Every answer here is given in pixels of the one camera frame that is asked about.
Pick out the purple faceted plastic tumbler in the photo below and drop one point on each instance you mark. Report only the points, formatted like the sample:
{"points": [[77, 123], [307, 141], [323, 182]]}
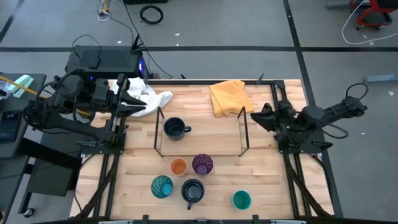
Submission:
{"points": [[202, 165]]}

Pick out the yellow stick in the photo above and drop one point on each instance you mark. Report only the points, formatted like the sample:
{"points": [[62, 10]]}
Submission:
{"points": [[18, 84]]}

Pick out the red wheeled chair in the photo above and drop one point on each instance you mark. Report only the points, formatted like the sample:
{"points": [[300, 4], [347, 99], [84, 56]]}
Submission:
{"points": [[373, 15]]}

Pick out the black smartphone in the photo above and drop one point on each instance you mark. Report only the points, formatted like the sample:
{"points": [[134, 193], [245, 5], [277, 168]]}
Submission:
{"points": [[9, 126]]}

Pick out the black side table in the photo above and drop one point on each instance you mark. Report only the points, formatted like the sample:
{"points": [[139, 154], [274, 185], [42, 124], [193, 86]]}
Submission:
{"points": [[46, 180]]}

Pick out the teal faceted plastic tumbler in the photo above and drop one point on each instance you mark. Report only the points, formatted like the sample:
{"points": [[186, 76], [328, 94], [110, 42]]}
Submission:
{"points": [[161, 186]]}

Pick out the white cloth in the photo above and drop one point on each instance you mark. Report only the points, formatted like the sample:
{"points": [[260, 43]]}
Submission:
{"points": [[146, 96]]}

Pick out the peach orange plastic cup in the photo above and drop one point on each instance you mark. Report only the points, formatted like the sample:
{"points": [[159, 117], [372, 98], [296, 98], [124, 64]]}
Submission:
{"points": [[178, 167]]}

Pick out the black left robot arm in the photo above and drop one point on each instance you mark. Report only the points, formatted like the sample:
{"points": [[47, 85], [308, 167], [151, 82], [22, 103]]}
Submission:
{"points": [[71, 124]]}

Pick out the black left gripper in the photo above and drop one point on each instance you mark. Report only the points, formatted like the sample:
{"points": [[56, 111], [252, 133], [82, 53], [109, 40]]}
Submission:
{"points": [[105, 93]]}

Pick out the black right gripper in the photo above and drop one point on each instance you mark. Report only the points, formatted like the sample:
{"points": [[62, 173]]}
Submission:
{"points": [[287, 118]]}

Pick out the black computer tower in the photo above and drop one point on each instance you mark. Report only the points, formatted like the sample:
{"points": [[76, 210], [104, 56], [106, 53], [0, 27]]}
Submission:
{"points": [[109, 62]]}

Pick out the mint green stapler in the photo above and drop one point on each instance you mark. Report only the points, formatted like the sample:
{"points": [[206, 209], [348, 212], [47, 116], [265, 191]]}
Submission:
{"points": [[26, 80]]}

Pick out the grey flat bar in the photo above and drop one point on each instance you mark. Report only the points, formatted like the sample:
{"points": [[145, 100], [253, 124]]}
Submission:
{"points": [[339, 4], [381, 78]]}

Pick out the green plastic cup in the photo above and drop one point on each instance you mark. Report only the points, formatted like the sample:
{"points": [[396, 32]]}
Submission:
{"points": [[242, 200]]}

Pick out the black metal frame shelf rack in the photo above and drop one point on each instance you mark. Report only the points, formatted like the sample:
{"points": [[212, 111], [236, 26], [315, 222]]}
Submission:
{"points": [[202, 82]]}

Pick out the dark blue speckled enamel mug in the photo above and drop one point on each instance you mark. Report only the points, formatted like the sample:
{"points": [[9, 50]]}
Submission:
{"points": [[192, 194], [174, 129]]}

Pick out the black metal wood shelf riser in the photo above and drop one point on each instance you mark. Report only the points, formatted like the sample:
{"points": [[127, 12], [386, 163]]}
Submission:
{"points": [[211, 140]]}

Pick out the black box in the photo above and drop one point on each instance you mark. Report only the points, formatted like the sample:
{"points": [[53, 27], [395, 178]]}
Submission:
{"points": [[144, 1]]}

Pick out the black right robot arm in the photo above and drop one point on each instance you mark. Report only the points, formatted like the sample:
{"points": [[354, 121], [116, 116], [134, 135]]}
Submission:
{"points": [[335, 112]]}

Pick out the yellow cloth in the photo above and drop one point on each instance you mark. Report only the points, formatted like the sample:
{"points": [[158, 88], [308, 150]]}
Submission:
{"points": [[230, 96]]}

